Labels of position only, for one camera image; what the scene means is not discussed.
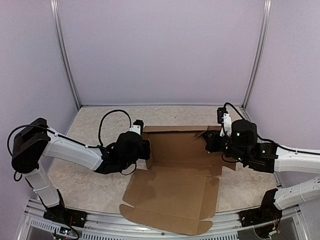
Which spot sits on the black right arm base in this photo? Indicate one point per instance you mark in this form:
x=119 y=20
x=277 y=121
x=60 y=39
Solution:
x=266 y=212

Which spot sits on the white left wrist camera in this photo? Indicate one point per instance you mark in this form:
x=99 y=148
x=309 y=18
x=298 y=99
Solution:
x=137 y=127

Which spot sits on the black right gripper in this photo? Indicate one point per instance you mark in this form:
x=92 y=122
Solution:
x=211 y=143

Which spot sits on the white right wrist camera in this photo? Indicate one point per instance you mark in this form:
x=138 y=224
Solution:
x=224 y=118

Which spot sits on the aluminium frame post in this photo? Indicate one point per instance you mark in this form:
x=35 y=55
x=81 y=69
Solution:
x=258 y=53
x=54 y=5

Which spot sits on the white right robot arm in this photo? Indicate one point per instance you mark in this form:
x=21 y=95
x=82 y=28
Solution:
x=269 y=157

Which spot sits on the front aluminium frame rail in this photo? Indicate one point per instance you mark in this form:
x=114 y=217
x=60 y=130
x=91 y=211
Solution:
x=113 y=226

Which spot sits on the right aluminium frame post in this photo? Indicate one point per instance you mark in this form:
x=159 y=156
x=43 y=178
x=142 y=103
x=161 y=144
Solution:
x=258 y=53

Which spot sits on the brown cardboard box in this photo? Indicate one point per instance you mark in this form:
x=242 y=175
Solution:
x=178 y=190

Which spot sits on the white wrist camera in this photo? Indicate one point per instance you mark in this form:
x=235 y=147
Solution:
x=224 y=118
x=137 y=127

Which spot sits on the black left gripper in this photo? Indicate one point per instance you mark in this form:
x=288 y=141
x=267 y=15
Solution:
x=146 y=155

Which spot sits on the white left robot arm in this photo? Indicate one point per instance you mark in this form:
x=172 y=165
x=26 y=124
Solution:
x=36 y=140

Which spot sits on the left aluminium frame post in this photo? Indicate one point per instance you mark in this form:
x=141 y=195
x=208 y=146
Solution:
x=54 y=5

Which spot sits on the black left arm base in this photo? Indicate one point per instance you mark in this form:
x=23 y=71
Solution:
x=67 y=216

